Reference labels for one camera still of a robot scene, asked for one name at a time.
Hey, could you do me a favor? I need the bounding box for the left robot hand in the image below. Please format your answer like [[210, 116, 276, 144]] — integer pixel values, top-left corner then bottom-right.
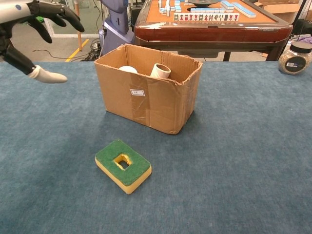
[[0, 0, 85, 84]]

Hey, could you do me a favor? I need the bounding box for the white flowered paper cup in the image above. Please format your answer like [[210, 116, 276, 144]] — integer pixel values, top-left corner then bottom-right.
[[118, 65, 138, 75]]

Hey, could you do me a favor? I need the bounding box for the small brown-lined cylinder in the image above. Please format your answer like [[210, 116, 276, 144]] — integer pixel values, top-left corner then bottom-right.
[[150, 63, 172, 80]]

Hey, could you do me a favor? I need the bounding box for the green yellow sponge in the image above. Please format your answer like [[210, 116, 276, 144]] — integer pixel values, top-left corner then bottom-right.
[[95, 139, 153, 195]]

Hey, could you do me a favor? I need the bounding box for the open cardboard box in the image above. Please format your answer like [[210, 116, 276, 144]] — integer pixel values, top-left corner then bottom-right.
[[94, 43, 203, 135]]

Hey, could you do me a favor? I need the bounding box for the brown cardboard carton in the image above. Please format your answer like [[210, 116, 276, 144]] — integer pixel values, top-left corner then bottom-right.
[[258, 0, 303, 23]]

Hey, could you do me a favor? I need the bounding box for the tall wooden pole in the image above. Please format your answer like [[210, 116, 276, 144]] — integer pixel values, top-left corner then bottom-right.
[[74, 0, 83, 51]]

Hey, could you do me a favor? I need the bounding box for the scattered blue tile cluster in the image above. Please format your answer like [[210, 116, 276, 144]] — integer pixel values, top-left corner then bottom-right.
[[158, 0, 182, 17]]

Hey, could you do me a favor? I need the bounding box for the black round table dish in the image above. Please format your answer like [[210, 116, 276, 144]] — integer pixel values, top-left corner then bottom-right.
[[186, 0, 219, 6]]

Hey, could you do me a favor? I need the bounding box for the low blue tile row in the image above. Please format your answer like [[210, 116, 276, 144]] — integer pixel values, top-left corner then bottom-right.
[[190, 7, 226, 13]]

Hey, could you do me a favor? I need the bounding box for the printed mahjong tile row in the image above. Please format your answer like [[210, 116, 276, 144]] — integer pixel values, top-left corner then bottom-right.
[[173, 12, 240, 22]]

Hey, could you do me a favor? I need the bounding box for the brown mahjong table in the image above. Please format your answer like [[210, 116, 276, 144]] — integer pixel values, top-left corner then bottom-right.
[[134, 0, 293, 62]]

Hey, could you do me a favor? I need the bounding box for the short blue tile stack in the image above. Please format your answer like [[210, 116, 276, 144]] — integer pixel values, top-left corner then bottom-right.
[[220, 0, 235, 10]]

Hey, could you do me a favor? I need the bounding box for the blue table mat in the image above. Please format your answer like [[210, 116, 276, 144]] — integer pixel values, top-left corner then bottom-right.
[[0, 60, 312, 234]]

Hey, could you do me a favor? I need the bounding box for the glass jar black lid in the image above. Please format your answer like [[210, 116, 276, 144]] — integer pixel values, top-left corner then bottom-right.
[[278, 41, 312, 76]]

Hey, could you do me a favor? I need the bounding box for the black cable tangle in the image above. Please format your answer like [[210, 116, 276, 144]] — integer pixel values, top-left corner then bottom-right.
[[81, 39, 104, 61]]

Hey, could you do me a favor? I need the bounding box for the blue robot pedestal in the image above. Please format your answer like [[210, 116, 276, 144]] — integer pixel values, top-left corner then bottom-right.
[[98, 0, 135, 57]]

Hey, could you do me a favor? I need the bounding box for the long blue tile wall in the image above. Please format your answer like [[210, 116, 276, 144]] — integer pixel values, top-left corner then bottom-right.
[[233, 1, 257, 18]]

